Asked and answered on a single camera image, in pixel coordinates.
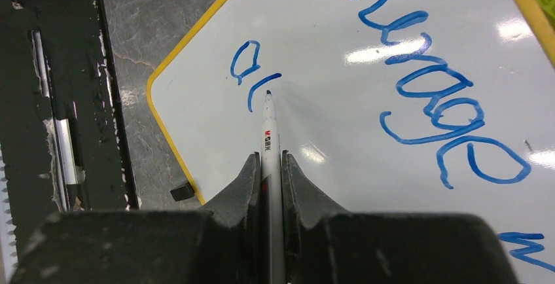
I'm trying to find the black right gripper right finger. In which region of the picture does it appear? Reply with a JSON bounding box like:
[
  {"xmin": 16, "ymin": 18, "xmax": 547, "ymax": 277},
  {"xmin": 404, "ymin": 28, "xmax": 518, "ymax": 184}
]
[{"xmin": 281, "ymin": 151, "xmax": 518, "ymax": 283}]

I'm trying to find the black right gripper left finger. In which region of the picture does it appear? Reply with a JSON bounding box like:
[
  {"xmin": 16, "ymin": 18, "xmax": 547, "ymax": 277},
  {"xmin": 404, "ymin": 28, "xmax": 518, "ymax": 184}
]
[{"xmin": 11, "ymin": 153, "xmax": 260, "ymax": 283}]

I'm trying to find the blue whiteboard marker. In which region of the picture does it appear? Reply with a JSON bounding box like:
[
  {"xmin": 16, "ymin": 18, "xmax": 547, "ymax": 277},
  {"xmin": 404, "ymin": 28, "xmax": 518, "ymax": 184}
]
[{"xmin": 260, "ymin": 90, "xmax": 287, "ymax": 283}]

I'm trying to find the yellow framed whiteboard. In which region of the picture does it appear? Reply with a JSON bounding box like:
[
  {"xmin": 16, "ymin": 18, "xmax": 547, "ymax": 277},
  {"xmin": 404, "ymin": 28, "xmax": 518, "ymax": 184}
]
[{"xmin": 146, "ymin": 0, "xmax": 554, "ymax": 283}]

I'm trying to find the whiteboard metal stand leg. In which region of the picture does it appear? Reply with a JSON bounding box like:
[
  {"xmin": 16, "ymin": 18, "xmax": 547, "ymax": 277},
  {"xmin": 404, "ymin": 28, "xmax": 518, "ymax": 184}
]
[{"xmin": 170, "ymin": 181, "xmax": 195, "ymax": 202}]

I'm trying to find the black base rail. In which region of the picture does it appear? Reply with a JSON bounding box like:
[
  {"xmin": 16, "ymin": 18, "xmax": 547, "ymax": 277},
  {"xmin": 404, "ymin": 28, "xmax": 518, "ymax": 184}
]
[{"xmin": 0, "ymin": 0, "xmax": 139, "ymax": 257}]

